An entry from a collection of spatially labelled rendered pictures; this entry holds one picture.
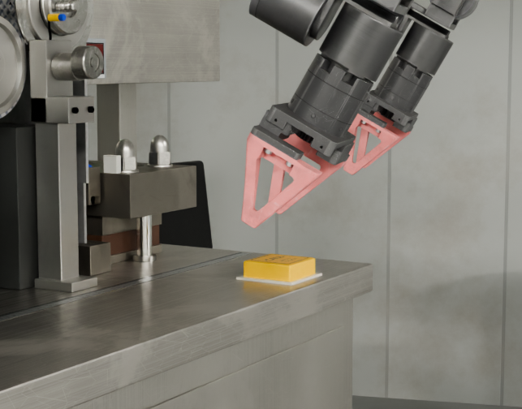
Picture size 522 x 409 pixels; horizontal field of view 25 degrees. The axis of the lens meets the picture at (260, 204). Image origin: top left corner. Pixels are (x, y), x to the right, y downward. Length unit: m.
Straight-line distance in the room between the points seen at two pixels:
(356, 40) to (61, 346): 0.43
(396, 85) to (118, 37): 0.78
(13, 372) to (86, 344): 0.12
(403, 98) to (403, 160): 2.60
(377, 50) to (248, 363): 0.55
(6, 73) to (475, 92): 2.78
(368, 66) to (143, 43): 1.24
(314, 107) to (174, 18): 1.31
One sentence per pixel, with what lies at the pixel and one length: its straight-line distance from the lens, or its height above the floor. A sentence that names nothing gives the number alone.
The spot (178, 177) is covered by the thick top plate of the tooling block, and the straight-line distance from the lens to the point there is 1.67.
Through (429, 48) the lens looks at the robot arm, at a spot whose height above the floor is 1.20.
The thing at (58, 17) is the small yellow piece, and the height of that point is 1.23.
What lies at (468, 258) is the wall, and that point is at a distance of 4.12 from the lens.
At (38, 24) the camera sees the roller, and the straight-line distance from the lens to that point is 1.48.
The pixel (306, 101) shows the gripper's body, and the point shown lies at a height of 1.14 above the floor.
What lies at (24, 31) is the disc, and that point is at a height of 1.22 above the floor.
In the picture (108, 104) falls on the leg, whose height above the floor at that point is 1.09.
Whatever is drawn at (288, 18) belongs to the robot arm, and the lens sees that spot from 1.02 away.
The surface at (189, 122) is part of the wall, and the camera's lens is 4.26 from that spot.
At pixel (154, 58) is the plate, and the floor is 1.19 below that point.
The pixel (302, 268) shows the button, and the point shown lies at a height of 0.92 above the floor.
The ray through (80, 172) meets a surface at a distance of 1.58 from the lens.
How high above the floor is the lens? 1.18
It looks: 7 degrees down
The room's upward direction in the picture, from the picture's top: straight up
